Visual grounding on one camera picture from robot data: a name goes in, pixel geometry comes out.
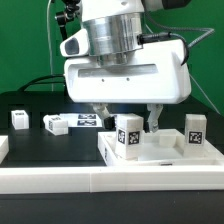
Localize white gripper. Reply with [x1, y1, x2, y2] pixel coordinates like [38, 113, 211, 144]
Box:
[60, 30, 191, 133]

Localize white square table top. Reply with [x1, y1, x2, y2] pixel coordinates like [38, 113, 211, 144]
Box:
[98, 129, 224, 166]

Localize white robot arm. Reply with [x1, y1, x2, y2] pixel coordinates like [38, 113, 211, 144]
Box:
[60, 0, 191, 132]

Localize white sheet with tag markers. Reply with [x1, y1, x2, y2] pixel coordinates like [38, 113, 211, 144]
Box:
[59, 113, 115, 129]

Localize white U-shaped obstacle fence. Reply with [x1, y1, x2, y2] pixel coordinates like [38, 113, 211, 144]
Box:
[0, 133, 224, 195]

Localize grey thin cable right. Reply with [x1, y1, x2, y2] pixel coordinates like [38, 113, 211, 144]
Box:
[189, 74, 221, 116]

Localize grey thin cable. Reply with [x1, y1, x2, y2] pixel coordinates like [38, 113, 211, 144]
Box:
[45, 0, 56, 92]
[189, 74, 221, 116]

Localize black cable bundle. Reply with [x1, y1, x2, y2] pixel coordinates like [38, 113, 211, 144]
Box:
[17, 73, 66, 93]

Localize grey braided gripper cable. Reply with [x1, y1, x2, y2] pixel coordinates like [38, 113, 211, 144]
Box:
[143, 9, 216, 51]

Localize grey thin cable left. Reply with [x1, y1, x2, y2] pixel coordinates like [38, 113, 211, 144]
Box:
[45, 0, 56, 92]

